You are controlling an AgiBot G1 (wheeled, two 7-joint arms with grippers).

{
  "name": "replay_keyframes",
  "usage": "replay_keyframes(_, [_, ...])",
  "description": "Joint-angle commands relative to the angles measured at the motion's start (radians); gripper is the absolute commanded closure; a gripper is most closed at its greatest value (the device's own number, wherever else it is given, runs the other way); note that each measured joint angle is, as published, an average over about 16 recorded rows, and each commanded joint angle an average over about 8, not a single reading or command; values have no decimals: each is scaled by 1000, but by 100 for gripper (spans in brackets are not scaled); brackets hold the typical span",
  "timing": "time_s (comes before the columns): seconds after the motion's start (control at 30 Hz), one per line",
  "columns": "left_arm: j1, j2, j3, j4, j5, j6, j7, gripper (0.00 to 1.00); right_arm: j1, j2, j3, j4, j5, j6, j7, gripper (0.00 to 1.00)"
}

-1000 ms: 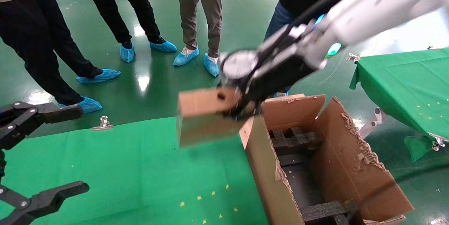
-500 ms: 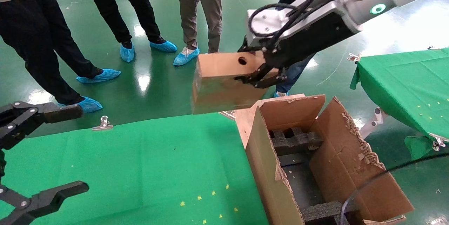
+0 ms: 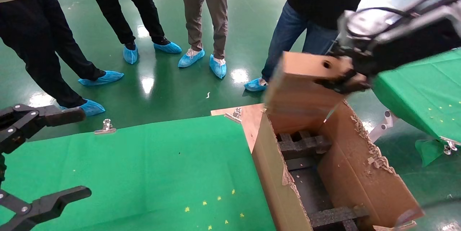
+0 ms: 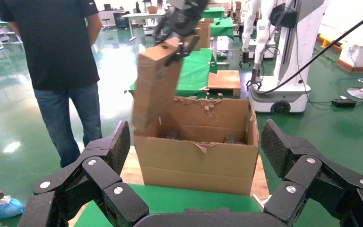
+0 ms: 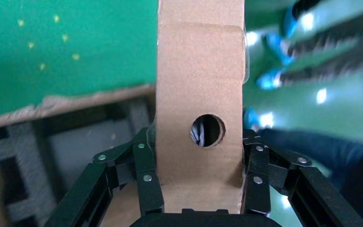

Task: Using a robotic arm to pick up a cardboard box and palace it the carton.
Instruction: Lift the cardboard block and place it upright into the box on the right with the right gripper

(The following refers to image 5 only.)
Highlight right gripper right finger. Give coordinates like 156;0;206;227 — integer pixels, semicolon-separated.
241;128;363;227

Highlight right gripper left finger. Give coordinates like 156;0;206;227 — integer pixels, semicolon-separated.
43;127;165;227

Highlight small brown cardboard box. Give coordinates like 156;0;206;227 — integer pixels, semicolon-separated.
155;0;247;216

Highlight large open cardboard carton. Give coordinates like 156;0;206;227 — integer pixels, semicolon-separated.
0;83;156;227

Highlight blue shoe cover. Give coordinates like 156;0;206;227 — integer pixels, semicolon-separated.
243;107;261;131
256;68;283;92
284;5;299;33
267;30;292;64

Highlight black foam insert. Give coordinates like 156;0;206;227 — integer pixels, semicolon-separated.
0;122;64;227

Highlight large green table cloth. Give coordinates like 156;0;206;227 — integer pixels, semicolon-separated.
0;0;159;120

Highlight person in brown trousers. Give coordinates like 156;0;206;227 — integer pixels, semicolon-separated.
278;6;363;84

